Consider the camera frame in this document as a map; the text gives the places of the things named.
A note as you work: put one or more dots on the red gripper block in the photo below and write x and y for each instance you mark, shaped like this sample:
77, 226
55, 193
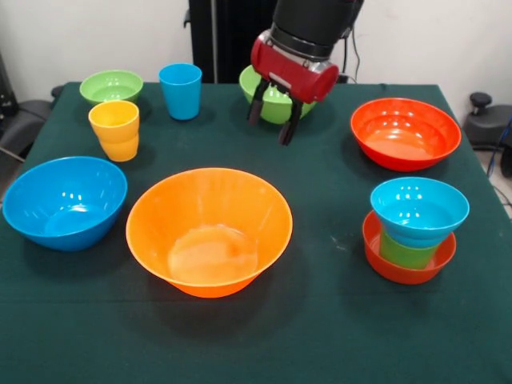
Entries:
296, 76

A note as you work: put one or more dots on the large green bowl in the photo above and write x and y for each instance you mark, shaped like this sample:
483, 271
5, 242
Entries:
276, 108

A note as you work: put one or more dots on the wide red bowl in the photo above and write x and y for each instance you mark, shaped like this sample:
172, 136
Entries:
412, 132

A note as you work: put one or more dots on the small blue bowl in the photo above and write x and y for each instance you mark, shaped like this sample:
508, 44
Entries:
416, 204

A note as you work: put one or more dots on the green cup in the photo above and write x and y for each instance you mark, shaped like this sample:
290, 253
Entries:
404, 256

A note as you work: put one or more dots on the small red bowl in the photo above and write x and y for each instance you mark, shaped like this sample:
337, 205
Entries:
394, 274

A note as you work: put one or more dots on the blue cup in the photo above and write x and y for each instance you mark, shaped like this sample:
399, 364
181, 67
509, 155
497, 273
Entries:
180, 100

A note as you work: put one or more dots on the large orange bowl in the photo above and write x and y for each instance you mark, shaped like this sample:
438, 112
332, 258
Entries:
192, 208

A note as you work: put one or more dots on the yellow cup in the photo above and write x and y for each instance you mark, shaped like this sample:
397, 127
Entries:
118, 144

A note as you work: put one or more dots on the small green bowl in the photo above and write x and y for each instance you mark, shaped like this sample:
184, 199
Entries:
108, 94

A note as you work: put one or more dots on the dark green table cloth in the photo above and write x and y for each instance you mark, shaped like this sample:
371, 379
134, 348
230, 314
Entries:
320, 320

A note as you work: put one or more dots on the large blue bowl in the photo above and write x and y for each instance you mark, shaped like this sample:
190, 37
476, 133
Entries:
64, 216

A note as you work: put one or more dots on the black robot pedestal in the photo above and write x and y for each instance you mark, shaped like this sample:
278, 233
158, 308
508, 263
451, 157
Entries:
224, 40

